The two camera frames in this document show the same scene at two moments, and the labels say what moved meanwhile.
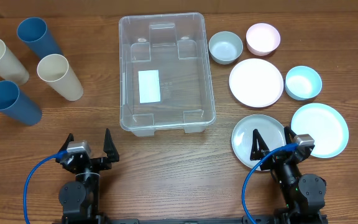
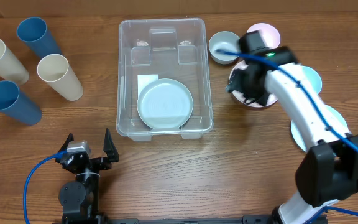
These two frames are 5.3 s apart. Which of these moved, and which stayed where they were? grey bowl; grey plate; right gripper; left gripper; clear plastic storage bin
Moved: right gripper; grey plate
Stayed: grey bowl; clear plastic storage bin; left gripper
